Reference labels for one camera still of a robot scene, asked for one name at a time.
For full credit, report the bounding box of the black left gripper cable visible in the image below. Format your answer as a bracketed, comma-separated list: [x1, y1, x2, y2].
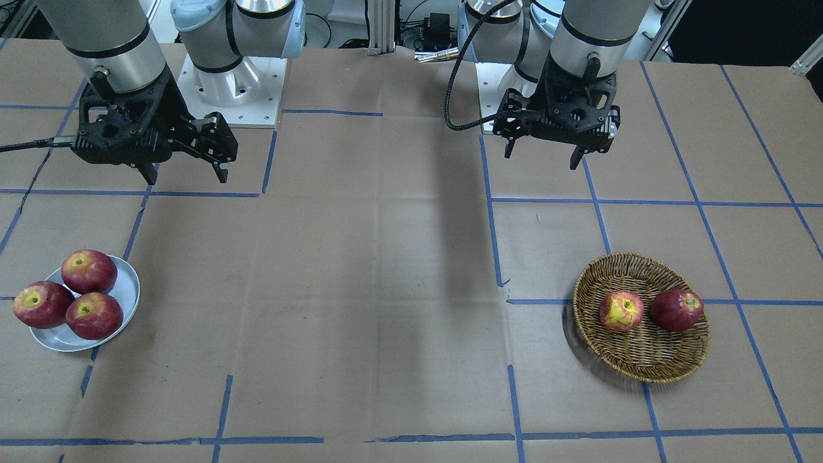
[444, 0, 523, 132]

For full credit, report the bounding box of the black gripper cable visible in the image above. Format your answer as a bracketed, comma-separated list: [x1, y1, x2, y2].
[0, 136, 75, 153]
[444, 0, 523, 132]

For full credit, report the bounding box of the red apple front plate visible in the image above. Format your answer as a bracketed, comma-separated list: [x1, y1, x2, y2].
[66, 292, 124, 340]

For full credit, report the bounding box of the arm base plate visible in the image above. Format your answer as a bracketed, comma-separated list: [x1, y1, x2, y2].
[177, 57, 290, 129]
[476, 62, 539, 118]

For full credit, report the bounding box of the white plate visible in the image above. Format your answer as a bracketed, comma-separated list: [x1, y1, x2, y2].
[29, 255, 141, 352]

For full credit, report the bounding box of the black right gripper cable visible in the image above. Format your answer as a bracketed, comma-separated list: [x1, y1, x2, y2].
[0, 136, 75, 153]

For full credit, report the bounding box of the red apple top plate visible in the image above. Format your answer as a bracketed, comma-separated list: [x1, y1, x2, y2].
[60, 249, 118, 294]

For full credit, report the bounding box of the dark red apple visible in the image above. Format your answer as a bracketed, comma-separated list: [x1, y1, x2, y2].
[649, 289, 703, 332]

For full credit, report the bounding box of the aluminium frame post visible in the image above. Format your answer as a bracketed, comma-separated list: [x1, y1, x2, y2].
[365, 1, 398, 56]

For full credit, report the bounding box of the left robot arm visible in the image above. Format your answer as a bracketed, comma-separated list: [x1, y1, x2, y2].
[444, 1, 649, 169]

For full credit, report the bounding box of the red apple plate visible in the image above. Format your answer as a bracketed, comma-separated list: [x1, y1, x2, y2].
[66, 292, 124, 340]
[60, 249, 118, 294]
[12, 280, 75, 329]

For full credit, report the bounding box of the black power adapter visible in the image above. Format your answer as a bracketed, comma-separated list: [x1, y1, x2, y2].
[421, 12, 452, 52]

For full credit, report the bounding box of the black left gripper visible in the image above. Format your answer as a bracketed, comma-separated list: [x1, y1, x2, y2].
[492, 56, 620, 170]

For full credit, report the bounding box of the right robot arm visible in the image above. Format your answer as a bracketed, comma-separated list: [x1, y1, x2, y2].
[37, 1, 305, 185]

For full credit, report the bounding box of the red yellow apple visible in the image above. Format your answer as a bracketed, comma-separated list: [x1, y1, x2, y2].
[599, 290, 646, 333]

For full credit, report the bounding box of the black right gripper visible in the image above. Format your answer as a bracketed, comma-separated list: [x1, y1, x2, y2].
[71, 68, 239, 186]

